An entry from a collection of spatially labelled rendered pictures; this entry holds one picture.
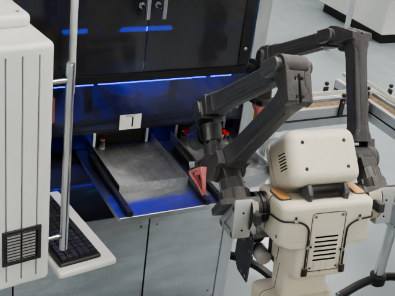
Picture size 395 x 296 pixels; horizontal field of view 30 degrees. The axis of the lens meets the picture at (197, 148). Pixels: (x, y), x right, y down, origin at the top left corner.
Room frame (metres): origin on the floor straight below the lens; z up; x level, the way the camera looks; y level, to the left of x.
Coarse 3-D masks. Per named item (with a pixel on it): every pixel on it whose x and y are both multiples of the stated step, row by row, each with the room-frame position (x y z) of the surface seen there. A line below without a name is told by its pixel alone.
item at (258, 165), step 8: (232, 136) 2.69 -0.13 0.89; (176, 144) 2.56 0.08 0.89; (184, 144) 2.58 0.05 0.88; (224, 144) 2.63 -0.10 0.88; (192, 152) 2.53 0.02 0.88; (200, 152) 2.53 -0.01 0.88; (256, 152) 2.53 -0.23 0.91; (192, 160) 2.43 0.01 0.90; (256, 160) 2.52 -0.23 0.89; (264, 160) 2.47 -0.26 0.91; (248, 168) 2.40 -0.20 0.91; (256, 168) 2.41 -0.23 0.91; (264, 168) 2.43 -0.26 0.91
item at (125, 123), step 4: (120, 116) 2.42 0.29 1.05; (124, 116) 2.43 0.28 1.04; (128, 116) 2.43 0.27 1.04; (132, 116) 2.44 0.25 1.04; (136, 116) 2.45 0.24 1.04; (140, 116) 2.46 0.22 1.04; (120, 120) 2.42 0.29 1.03; (124, 120) 2.43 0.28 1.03; (128, 120) 2.43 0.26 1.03; (136, 120) 2.45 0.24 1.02; (140, 120) 2.46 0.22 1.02; (120, 124) 2.42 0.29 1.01; (124, 124) 2.43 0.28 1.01; (128, 124) 2.44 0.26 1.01; (136, 124) 2.45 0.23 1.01; (140, 124) 2.46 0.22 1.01; (120, 128) 2.42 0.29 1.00; (124, 128) 2.43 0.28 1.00; (128, 128) 2.44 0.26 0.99; (132, 128) 2.44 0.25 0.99; (136, 128) 2.45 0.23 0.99
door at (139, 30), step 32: (32, 0) 2.27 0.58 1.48; (64, 0) 2.32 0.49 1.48; (96, 0) 2.37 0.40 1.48; (128, 0) 2.43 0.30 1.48; (64, 32) 2.32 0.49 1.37; (96, 32) 2.38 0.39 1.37; (128, 32) 2.43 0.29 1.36; (64, 64) 2.32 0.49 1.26; (96, 64) 2.38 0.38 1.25; (128, 64) 2.44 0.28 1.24
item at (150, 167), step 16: (128, 144) 2.52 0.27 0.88; (144, 144) 2.54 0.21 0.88; (160, 144) 2.49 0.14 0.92; (112, 160) 2.38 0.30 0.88; (128, 160) 2.39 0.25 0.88; (144, 160) 2.41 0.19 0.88; (160, 160) 2.43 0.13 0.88; (112, 176) 2.21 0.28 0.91; (128, 176) 2.28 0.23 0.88; (144, 176) 2.29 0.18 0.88; (160, 176) 2.31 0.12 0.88; (176, 176) 2.32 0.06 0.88; (128, 192) 2.17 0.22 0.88
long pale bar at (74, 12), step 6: (72, 0) 2.25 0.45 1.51; (78, 0) 2.26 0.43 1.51; (72, 6) 2.25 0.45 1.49; (72, 12) 2.25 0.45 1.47; (72, 18) 2.25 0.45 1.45; (72, 24) 2.25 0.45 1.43; (72, 30) 2.25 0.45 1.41; (72, 36) 2.25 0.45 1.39; (72, 42) 2.25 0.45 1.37; (72, 48) 2.25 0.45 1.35; (72, 54) 2.25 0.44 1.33; (72, 60) 2.25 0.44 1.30
